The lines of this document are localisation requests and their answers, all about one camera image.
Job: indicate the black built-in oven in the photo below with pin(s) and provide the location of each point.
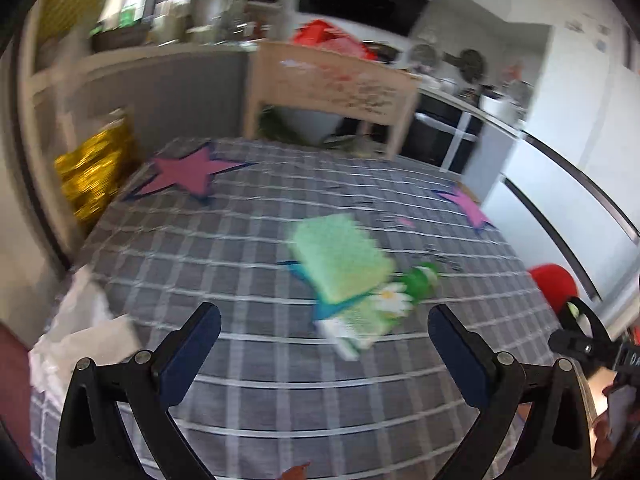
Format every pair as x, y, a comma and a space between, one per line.
431, 131

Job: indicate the grey checkered tablecloth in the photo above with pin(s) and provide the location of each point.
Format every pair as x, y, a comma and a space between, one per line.
273, 393

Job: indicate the red stool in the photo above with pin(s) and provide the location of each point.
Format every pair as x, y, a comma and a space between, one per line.
555, 283

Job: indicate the red plastic basket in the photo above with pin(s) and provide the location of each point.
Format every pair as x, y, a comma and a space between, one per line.
327, 36

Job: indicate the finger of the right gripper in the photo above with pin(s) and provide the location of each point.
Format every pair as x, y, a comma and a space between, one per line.
580, 326

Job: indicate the white tissue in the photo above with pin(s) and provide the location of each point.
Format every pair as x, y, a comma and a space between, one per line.
84, 327

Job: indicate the green daisy tube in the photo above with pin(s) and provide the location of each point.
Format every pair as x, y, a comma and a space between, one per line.
355, 326

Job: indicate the person right hand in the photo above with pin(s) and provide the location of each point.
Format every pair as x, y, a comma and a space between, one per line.
608, 428

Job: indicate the white mop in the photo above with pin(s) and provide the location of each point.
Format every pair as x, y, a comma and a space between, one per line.
456, 141

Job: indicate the white refrigerator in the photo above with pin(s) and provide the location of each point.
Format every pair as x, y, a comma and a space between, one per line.
569, 193

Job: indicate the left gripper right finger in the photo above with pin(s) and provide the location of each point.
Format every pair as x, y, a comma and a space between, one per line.
469, 360

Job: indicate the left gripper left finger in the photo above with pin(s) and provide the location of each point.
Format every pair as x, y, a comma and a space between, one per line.
181, 354

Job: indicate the green sponge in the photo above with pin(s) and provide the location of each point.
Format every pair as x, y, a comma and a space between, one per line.
339, 256

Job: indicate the gold foil bag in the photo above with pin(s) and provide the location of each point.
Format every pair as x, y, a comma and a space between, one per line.
93, 174

